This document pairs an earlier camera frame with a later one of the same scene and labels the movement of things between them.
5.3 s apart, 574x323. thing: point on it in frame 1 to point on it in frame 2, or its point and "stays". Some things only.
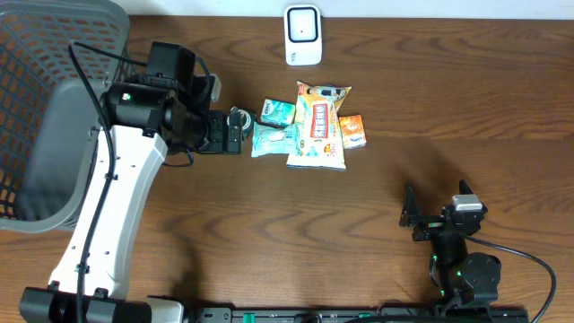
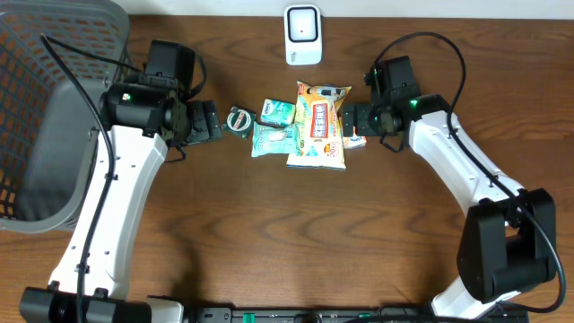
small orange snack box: [352, 131] stays
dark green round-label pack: [247, 118] stays
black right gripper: [429, 224] to [358, 119]
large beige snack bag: [319, 141] stays
